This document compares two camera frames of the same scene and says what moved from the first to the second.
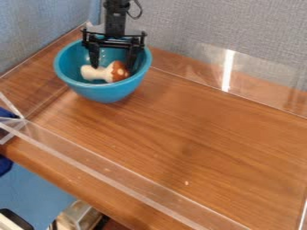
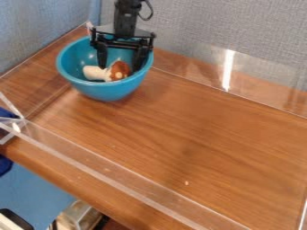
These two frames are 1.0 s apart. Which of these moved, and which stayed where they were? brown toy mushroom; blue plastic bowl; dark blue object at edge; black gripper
Moved: black gripper
Stayed: brown toy mushroom; dark blue object at edge; blue plastic bowl
